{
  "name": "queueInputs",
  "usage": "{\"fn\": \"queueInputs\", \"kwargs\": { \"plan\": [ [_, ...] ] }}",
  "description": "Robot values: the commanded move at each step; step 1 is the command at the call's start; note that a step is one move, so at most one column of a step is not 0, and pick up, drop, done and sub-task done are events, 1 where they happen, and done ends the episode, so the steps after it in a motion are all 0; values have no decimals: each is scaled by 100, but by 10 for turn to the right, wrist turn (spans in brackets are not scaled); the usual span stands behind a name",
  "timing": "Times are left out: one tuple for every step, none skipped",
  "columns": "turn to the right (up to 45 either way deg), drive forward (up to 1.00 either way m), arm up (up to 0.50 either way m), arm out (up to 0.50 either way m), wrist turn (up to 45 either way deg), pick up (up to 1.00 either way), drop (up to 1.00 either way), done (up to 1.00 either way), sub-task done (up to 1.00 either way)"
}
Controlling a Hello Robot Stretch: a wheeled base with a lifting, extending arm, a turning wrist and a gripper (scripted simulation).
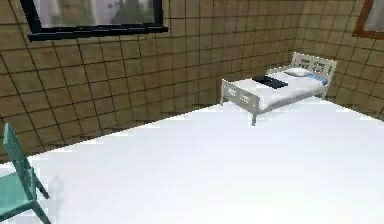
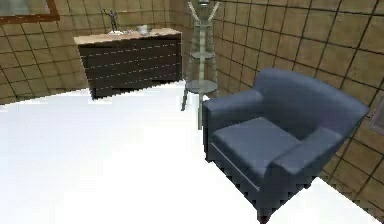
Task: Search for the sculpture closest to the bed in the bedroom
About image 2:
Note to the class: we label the brown framed wall picture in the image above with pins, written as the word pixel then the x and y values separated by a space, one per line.
pixel 26 10

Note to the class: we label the dark blue armchair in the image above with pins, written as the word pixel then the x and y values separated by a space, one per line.
pixel 266 140

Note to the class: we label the grey green coat stand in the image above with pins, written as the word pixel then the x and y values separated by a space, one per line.
pixel 201 66

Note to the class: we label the silver bowl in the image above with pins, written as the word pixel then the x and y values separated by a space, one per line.
pixel 143 29

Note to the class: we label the dark brown chest of drawers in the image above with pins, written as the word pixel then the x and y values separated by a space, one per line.
pixel 130 63

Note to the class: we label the dark grey figure sculpture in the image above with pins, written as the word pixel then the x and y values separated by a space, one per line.
pixel 113 20

